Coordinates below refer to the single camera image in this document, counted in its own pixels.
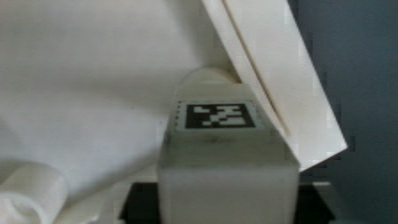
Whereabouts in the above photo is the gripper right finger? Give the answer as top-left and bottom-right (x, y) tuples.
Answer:
(292, 182), (344, 224)

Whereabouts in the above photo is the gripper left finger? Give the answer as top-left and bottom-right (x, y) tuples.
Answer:
(118, 182), (159, 224)

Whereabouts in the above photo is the white leg with tag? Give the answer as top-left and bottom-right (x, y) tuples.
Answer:
(157, 68), (298, 224)

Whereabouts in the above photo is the white square tabletop part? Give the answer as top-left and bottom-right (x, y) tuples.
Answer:
(0, 0), (346, 224)

